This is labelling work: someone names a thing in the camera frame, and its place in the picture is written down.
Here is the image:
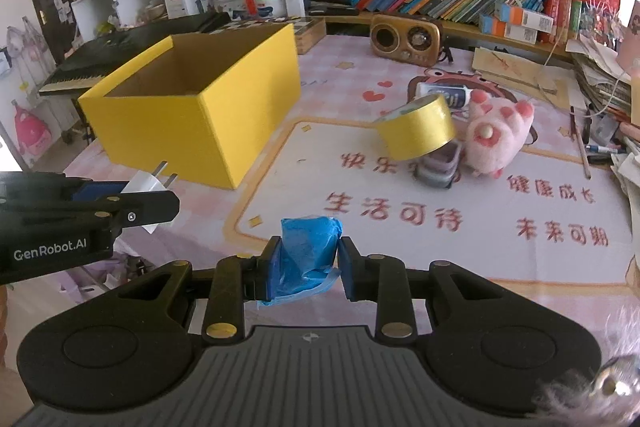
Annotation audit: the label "white usb charger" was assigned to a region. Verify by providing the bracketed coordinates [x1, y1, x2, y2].
[120, 160, 177, 234]

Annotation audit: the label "blue tape wad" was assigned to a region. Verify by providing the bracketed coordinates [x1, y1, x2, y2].
[260, 217, 343, 307]

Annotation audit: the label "purple grey toy truck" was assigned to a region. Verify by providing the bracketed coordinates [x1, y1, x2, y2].
[413, 140, 462, 188]

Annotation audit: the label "yellow tape roll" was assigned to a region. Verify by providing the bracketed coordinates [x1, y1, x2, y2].
[373, 93, 457, 161]

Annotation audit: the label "pink plush pig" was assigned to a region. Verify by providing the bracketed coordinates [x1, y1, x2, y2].
[464, 89, 535, 179]

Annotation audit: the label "white spray bottle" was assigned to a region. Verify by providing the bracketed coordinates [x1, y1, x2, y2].
[416, 82, 472, 110]

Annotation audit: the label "yellow cardboard box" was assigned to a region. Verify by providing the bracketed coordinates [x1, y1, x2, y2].
[79, 24, 302, 190]

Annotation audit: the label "printed desk mat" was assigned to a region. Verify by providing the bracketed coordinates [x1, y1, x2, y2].
[221, 66, 640, 298]

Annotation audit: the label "wooden pencil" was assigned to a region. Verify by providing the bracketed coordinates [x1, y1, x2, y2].
[570, 105, 592, 180]

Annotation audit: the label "brown retro radio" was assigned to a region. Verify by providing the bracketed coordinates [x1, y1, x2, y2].
[370, 14, 442, 67]

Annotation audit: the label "checkered wooden chess box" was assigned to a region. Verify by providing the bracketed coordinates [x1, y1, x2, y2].
[214, 17, 326, 55]

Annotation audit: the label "kraft paper sheets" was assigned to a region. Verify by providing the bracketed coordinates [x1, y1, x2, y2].
[472, 48, 587, 112]

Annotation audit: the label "orange white box lower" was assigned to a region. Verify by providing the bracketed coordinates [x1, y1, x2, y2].
[480, 14, 538, 44]

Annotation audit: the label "orange white box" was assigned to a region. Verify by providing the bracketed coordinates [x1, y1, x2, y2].
[480, 14, 538, 44]
[495, 3, 555, 34]

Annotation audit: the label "orange white box upper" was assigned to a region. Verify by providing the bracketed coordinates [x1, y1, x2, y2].
[495, 3, 555, 34]

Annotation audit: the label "messy paper stack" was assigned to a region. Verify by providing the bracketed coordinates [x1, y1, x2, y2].
[564, 33, 640, 238]

